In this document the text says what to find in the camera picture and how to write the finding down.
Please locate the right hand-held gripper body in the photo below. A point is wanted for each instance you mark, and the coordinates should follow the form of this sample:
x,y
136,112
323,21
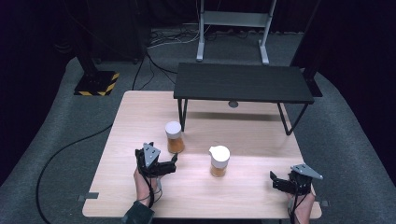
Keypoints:
x,y
301,179

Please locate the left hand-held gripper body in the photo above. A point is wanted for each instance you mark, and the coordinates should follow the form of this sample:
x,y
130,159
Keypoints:
x,y
151,154

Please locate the orange spice jar round lid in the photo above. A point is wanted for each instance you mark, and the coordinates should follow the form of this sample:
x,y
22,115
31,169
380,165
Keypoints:
x,y
174,137

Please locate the orange spice jar spouted lid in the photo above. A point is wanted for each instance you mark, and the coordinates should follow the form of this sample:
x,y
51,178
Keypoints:
x,y
219,160

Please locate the black shelf with metal legs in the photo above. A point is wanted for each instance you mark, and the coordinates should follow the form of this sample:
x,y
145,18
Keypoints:
x,y
243,81

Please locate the person's right hand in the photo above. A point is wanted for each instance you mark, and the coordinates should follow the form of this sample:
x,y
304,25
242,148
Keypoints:
x,y
306,208

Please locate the person's left hand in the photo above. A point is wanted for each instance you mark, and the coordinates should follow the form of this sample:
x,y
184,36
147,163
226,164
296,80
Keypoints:
x,y
141,186

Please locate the small grey round disc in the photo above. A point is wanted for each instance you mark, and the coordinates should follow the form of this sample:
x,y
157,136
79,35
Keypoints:
x,y
233,104

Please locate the black stand with striped base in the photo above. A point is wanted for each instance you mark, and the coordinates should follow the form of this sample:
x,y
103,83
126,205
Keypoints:
x,y
96,82

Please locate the black slanted pole with foot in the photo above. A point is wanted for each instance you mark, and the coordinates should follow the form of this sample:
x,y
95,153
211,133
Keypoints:
x,y
312,81

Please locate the grey metal stand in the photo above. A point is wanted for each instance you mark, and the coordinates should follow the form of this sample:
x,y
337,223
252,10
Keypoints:
x,y
233,18

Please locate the grey table edge bracket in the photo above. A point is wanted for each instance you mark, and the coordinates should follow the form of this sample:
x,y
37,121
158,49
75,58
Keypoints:
x,y
324,203
88,196

